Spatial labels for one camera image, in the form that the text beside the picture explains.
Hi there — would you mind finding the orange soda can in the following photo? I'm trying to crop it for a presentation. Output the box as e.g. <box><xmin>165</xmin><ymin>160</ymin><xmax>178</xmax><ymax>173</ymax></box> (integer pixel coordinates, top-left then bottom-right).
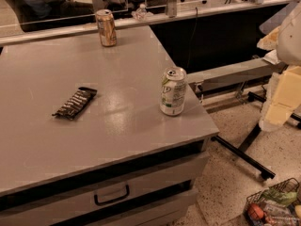
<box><xmin>95</xmin><ymin>9</ymin><xmax>117</xmax><ymax>47</ymax></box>

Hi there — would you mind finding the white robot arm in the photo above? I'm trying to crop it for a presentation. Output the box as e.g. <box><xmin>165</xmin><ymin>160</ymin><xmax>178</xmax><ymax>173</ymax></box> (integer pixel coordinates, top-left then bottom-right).
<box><xmin>258</xmin><ymin>3</ymin><xmax>301</xmax><ymax>132</ymax></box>

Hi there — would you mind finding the green white soda can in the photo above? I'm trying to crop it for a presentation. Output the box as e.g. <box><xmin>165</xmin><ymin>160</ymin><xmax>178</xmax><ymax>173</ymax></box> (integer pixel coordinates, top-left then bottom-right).
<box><xmin>160</xmin><ymin>67</ymin><xmax>187</xmax><ymax>116</ymax></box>

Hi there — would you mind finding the dark chocolate rxbar wrapper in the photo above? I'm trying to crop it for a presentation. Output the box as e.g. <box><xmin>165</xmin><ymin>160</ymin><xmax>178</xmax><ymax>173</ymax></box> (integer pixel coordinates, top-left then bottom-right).
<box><xmin>53</xmin><ymin>87</ymin><xmax>97</xmax><ymax>121</ymax></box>

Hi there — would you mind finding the white tissue packet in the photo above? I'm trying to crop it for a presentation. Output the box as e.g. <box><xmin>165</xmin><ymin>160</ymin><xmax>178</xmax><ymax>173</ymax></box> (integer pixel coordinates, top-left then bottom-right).
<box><xmin>263</xmin><ymin>49</ymin><xmax>280</xmax><ymax>65</ymax></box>

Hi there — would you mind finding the clear plastic water bottle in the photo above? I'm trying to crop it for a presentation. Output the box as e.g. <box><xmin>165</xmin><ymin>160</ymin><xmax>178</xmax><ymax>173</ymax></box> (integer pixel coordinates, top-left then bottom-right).
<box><xmin>132</xmin><ymin>4</ymin><xmax>148</xmax><ymax>21</ymax></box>

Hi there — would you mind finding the seated person in blue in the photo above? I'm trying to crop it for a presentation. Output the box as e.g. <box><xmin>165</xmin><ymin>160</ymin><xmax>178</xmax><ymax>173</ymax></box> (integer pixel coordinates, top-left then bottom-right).
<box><xmin>13</xmin><ymin>0</ymin><xmax>95</xmax><ymax>32</ymax></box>

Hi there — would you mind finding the black metal stand frame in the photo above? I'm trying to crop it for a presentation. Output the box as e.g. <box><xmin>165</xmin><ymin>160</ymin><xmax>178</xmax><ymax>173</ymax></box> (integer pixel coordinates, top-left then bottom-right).
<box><xmin>211</xmin><ymin>92</ymin><xmax>301</xmax><ymax>180</ymax></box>

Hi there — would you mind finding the wire basket with groceries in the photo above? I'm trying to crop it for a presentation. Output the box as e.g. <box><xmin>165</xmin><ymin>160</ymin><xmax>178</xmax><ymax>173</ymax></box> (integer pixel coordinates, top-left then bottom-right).
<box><xmin>243</xmin><ymin>178</ymin><xmax>301</xmax><ymax>226</ymax></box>

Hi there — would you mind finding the grey drawer with black handle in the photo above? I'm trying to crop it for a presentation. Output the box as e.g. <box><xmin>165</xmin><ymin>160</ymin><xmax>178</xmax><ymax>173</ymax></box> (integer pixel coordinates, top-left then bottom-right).
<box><xmin>0</xmin><ymin>153</ymin><xmax>209</xmax><ymax>226</ymax></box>

